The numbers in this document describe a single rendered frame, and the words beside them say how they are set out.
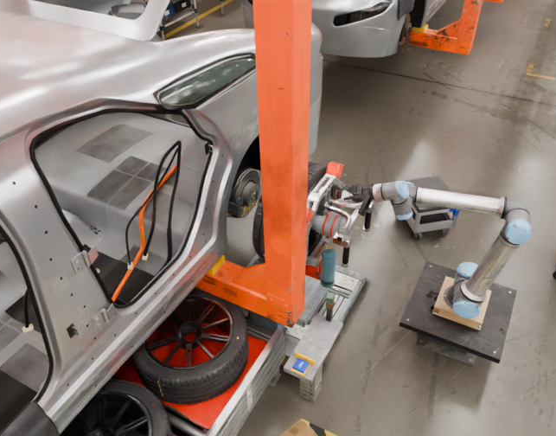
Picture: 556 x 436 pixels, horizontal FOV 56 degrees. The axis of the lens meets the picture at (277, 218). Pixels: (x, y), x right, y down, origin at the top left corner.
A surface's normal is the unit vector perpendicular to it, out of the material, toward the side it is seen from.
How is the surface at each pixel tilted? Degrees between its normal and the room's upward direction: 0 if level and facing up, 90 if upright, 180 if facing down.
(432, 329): 0
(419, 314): 0
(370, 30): 89
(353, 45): 108
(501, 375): 0
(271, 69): 90
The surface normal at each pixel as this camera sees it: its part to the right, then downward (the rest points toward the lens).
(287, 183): -0.48, 0.58
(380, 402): -0.02, -0.76
